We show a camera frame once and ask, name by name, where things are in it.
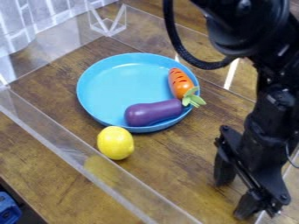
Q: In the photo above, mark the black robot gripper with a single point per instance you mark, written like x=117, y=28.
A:
x=254, y=155

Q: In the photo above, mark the yellow toy lemon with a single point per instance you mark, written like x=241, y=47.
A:
x=115, y=142

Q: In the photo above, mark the orange toy carrot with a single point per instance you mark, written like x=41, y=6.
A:
x=183, y=88

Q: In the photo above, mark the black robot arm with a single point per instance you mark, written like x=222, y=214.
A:
x=258, y=29

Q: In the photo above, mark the purple toy eggplant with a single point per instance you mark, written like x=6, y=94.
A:
x=145, y=114

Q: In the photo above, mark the blue plastic plate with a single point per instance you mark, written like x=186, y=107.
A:
x=123, y=80

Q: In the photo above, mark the blue object at corner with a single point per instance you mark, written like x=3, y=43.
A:
x=10, y=210

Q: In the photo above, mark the clear acrylic barrier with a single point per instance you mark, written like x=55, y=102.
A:
x=50, y=162

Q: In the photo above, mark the white checkered curtain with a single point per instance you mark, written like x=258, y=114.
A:
x=27, y=17

